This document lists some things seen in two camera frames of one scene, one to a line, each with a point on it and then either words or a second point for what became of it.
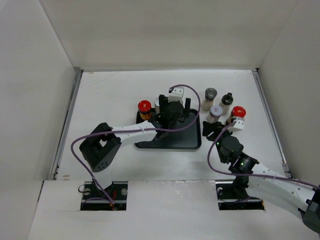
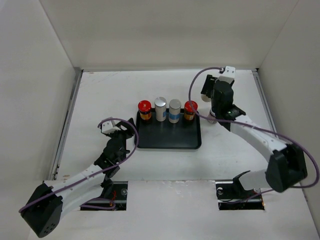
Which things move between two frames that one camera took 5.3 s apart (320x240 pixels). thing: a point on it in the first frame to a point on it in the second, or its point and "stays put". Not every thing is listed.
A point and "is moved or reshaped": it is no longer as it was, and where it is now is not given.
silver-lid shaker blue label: (157, 105) is moved or reshaped
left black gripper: (164, 102) to (128, 133)
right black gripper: (208, 128) to (210, 82)
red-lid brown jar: (237, 111) is moved or reshaped
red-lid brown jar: (144, 107) stays put
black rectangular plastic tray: (186, 135) stays put
